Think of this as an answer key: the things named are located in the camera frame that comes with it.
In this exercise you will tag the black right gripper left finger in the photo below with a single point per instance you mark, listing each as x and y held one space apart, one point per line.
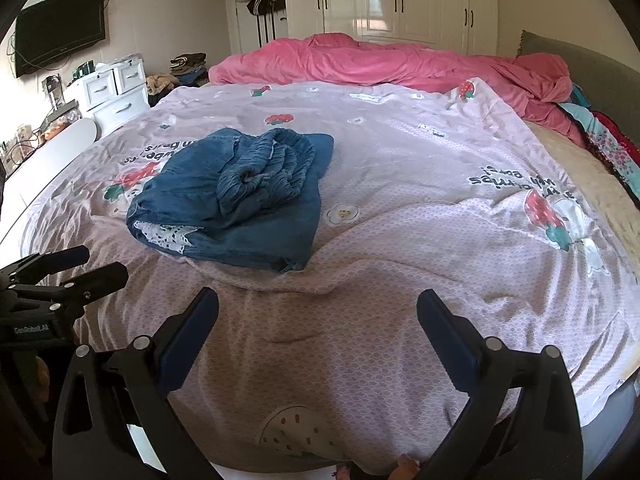
114 418

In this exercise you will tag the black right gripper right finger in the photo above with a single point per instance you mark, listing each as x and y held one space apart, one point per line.
521 419

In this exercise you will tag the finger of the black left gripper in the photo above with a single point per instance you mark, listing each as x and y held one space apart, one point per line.
95 282
32 269

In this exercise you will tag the blue denim pants lace trim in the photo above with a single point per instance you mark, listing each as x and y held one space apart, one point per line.
231 198

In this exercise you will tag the white drawer cabinet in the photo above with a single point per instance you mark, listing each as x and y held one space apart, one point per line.
114 94

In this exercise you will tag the beige mattress sheet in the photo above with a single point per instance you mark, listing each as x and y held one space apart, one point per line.
600 188

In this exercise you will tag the pink strawberry print quilt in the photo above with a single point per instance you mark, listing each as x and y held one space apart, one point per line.
423 191

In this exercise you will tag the folded clothes stack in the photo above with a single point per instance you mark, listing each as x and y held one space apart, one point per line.
185 70

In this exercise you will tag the floral patterned cloth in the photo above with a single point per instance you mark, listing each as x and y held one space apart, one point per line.
606 142

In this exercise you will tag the pink blanket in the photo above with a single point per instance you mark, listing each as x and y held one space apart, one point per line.
533 85

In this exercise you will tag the grey headboard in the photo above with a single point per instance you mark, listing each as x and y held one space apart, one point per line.
610 86

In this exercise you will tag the white wardrobe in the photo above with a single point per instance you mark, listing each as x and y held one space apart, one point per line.
466 26

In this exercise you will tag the black wall television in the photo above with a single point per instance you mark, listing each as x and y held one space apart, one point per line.
50 30

